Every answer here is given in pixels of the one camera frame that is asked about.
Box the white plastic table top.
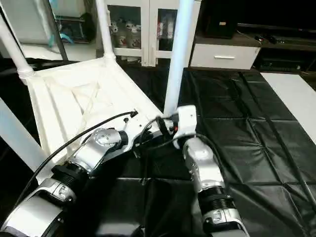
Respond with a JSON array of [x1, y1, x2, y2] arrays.
[[20, 55, 173, 183]]

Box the black mat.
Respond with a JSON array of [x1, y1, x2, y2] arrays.
[[0, 57, 316, 237]]

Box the white drawer unit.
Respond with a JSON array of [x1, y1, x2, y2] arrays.
[[190, 43, 261, 71]]

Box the white glass door cabinet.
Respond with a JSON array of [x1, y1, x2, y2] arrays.
[[106, 0, 202, 67]]

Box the black speaker box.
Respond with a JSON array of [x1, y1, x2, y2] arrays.
[[203, 10, 237, 39]]

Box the clear plastic storage box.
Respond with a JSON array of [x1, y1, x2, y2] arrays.
[[54, 14, 94, 44]]

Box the dark low tv stand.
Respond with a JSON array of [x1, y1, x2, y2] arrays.
[[237, 22, 316, 75]]

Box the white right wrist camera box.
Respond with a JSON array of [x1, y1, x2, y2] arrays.
[[173, 105, 197, 136]]

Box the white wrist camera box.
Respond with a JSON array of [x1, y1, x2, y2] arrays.
[[118, 118, 161, 148], [173, 105, 197, 136]]

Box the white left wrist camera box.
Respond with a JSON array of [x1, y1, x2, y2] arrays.
[[118, 118, 161, 148]]

